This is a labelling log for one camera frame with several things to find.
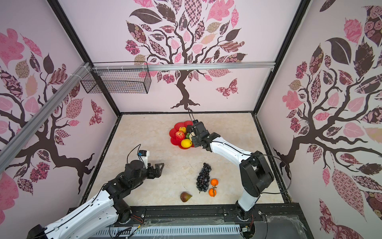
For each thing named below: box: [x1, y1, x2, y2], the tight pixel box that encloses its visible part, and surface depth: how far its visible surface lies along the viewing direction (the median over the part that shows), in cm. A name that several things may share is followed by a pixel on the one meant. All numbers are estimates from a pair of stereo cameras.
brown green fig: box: [180, 191, 193, 203], surface depth 78 cm
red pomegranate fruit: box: [175, 130, 186, 142], surface depth 102 cm
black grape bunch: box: [195, 162, 212, 194], surface depth 85 cm
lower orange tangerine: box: [208, 188, 217, 198], surface depth 81 cm
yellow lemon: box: [181, 138, 193, 149], surface depth 97 cm
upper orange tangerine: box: [210, 178, 219, 187], surface depth 84 cm
